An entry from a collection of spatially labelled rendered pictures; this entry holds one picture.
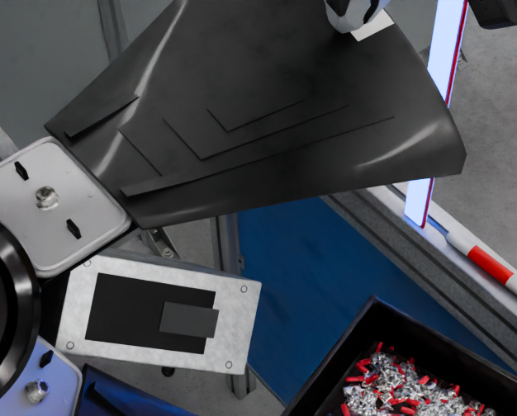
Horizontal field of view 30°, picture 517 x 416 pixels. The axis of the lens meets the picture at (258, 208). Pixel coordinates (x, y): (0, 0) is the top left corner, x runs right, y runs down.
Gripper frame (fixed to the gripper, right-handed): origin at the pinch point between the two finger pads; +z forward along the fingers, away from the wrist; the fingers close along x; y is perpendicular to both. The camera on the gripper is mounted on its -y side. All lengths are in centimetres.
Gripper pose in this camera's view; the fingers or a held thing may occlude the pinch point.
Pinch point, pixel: (357, 24)
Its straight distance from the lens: 63.7
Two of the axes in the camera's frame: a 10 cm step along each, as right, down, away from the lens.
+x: -7.7, 5.2, -3.8
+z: -1.8, 4.0, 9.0
